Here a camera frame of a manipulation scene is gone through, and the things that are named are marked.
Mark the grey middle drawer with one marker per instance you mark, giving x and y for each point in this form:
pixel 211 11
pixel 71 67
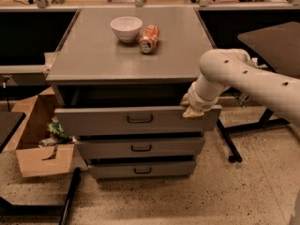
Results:
pixel 140 148

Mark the grey drawer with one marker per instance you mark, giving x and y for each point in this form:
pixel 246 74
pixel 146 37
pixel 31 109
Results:
pixel 133 120
pixel 146 169
pixel 140 148

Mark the grey bottom drawer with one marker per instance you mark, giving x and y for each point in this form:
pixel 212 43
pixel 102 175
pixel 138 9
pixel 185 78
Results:
pixel 146 169

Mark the green snack bag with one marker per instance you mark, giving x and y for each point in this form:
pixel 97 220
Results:
pixel 56 130

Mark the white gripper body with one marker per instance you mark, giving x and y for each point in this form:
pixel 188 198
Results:
pixel 197 102

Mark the white ceramic bowl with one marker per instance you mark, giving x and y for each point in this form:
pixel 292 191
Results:
pixel 126 28

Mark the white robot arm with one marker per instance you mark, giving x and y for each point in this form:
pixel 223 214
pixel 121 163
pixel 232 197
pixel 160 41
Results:
pixel 268 194

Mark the cardboard box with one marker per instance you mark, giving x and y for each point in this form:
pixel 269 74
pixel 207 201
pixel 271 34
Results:
pixel 32 160

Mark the orange soda can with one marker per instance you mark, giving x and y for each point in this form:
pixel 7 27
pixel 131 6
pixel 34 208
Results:
pixel 149 39

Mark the grey top drawer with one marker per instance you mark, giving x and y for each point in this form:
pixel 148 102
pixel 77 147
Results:
pixel 133 120

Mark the grey drawer cabinet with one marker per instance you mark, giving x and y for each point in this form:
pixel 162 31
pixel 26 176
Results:
pixel 94 69

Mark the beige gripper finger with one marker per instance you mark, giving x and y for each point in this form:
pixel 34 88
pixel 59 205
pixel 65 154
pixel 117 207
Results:
pixel 193 106

